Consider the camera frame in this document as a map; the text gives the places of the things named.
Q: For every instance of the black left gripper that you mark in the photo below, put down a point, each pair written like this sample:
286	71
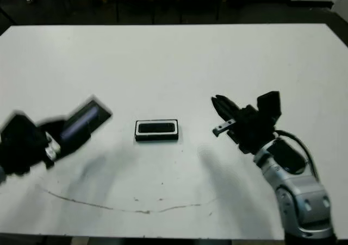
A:
21	158

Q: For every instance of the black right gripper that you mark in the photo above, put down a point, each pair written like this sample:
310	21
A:
250	131

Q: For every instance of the black box lid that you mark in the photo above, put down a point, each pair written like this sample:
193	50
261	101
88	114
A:
81	120

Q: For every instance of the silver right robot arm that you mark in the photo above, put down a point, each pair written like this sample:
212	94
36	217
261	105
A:
301	198

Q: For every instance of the black box with white insert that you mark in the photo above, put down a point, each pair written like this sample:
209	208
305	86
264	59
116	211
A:
156	137

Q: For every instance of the black metal chair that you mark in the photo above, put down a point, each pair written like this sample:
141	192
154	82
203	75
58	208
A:
218	6
117	6

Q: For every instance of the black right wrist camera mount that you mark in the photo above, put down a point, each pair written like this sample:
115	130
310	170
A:
269	103

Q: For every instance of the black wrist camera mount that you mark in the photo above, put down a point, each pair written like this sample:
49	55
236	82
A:
19	128
269	103

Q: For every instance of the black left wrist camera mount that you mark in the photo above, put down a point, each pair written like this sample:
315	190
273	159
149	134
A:
19	128

